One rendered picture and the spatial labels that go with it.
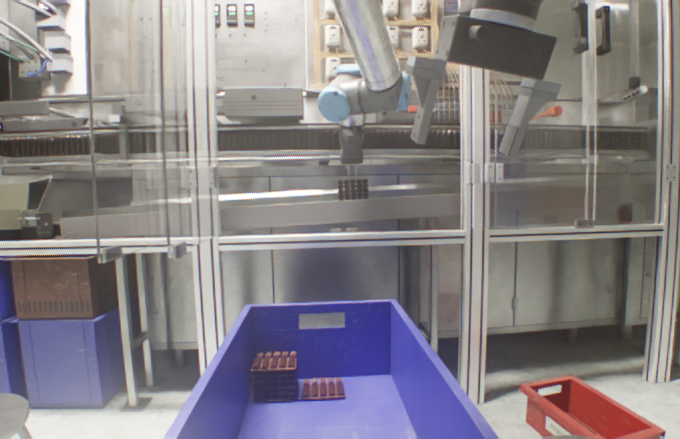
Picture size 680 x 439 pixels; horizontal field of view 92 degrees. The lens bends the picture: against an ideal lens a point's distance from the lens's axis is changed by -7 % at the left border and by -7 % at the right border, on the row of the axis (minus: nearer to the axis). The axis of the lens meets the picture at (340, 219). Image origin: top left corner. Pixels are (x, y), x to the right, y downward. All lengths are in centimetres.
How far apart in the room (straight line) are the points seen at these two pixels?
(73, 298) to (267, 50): 125
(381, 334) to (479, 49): 74
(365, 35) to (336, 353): 77
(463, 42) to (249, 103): 95
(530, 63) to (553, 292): 139
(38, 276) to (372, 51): 124
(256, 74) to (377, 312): 120
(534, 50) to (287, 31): 141
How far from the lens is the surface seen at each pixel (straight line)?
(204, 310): 117
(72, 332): 148
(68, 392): 157
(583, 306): 190
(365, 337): 99
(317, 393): 94
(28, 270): 150
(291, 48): 176
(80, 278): 141
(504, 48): 48
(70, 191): 199
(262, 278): 145
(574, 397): 141
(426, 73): 46
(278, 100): 129
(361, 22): 75
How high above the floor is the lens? 72
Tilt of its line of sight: 4 degrees down
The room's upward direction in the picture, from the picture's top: 1 degrees counter-clockwise
